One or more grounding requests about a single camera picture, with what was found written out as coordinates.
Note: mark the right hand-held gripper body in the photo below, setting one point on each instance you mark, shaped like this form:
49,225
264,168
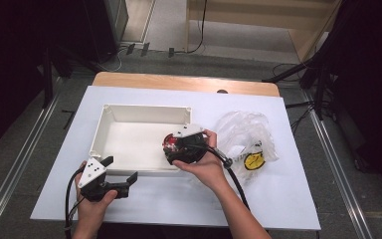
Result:
190,147

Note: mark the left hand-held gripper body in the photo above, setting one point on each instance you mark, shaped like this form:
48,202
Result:
96,186

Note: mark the red round packet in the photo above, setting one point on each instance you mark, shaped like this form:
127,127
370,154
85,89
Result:
171,142

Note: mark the white plastic box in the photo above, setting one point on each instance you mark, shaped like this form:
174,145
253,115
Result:
132,146

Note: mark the clear plastic bag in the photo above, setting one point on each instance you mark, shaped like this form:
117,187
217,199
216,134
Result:
245,132

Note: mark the person's left hand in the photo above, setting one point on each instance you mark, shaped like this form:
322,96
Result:
91,209

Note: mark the person's right hand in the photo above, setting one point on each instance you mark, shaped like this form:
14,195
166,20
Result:
207,169

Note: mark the white board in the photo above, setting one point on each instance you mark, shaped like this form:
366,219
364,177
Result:
179,205

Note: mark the yellow round packet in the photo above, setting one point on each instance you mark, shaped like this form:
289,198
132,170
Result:
254,161

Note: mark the person's dark clothing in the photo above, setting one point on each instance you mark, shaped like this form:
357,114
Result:
165,234

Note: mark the wooden table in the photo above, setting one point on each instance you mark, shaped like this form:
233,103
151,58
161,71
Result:
165,81

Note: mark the black metal stand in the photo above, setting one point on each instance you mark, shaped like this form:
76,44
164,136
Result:
48,76

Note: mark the black cabinet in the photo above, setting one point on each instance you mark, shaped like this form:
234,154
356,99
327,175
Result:
107,26

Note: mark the wooden shelf unit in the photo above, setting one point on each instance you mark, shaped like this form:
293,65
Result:
262,30

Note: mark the black tripod stand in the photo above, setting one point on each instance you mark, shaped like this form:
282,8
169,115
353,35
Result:
315,71

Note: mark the aluminium floor rail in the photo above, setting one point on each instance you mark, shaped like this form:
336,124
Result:
16,166
341,172

